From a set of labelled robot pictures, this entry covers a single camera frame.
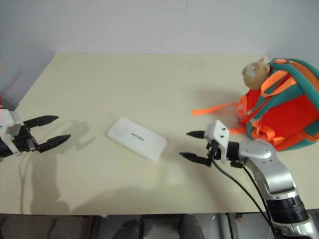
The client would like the dark rounded shape under table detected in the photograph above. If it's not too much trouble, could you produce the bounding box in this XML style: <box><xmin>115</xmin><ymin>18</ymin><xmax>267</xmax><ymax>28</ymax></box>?
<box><xmin>119</xmin><ymin>216</ymin><xmax>146</xmax><ymax>239</ymax></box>

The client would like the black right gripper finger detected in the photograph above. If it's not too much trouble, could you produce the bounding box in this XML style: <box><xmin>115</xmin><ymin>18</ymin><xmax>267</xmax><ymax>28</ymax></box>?
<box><xmin>179</xmin><ymin>152</ymin><xmax>212</xmax><ymax>167</ymax></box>
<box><xmin>186</xmin><ymin>129</ymin><xmax>206</xmax><ymax>139</ymax></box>

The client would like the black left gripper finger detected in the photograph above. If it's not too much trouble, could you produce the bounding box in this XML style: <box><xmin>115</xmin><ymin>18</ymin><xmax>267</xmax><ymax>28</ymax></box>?
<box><xmin>37</xmin><ymin>134</ymin><xmax>72</xmax><ymax>153</ymax></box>
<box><xmin>23</xmin><ymin>115</ymin><xmax>60</xmax><ymax>128</ymax></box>

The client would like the white rectangular pouch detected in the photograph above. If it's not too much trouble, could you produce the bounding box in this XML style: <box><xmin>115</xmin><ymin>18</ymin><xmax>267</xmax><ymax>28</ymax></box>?
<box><xmin>107</xmin><ymin>117</ymin><xmax>168</xmax><ymax>163</ymax></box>

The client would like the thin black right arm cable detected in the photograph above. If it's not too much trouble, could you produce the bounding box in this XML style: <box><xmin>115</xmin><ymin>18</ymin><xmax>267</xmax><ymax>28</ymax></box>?
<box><xmin>241</xmin><ymin>164</ymin><xmax>274</xmax><ymax>225</ymax></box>

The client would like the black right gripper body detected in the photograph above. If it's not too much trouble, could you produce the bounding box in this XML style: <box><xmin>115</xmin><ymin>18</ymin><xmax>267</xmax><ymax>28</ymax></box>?
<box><xmin>205</xmin><ymin>138</ymin><xmax>223</xmax><ymax>167</ymax></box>

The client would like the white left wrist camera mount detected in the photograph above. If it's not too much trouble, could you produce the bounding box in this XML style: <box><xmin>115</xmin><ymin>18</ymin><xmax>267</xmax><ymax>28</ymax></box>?
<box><xmin>0</xmin><ymin>108</ymin><xmax>25</xmax><ymax>144</ymax></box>

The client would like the tan plush toy pendant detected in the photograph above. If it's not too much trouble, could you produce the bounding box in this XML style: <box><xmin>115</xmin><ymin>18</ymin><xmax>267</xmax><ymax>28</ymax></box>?
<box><xmin>242</xmin><ymin>57</ymin><xmax>272</xmax><ymax>90</ymax></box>

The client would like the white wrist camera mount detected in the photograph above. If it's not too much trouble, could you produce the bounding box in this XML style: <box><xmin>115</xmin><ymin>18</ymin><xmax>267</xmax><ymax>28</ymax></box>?
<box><xmin>203</xmin><ymin>119</ymin><xmax>230</xmax><ymax>164</ymax></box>
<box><xmin>0</xmin><ymin>108</ymin><xmax>25</xmax><ymax>144</ymax></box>

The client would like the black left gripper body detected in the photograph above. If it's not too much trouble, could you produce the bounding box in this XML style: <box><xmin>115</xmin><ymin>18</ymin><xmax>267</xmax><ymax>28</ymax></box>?
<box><xmin>11</xmin><ymin>123</ymin><xmax>42</xmax><ymax>153</ymax></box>

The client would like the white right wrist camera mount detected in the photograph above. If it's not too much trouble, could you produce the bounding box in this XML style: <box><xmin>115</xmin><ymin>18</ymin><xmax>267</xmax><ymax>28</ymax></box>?
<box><xmin>203</xmin><ymin>119</ymin><xmax>230</xmax><ymax>164</ymax></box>

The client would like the orange and green backpack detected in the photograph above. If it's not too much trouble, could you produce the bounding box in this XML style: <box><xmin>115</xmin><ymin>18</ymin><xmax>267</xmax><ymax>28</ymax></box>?
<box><xmin>191</xmin><ymin>57</ymin><xmax>319</xmax><ymax>152</ymax></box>

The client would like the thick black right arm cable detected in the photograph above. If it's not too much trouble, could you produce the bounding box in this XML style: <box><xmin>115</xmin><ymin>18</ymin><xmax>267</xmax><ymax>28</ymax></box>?
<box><xmin>211</xmin><ymin>159</ymin><xmax>275</xmax><ymax>231</ymax></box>

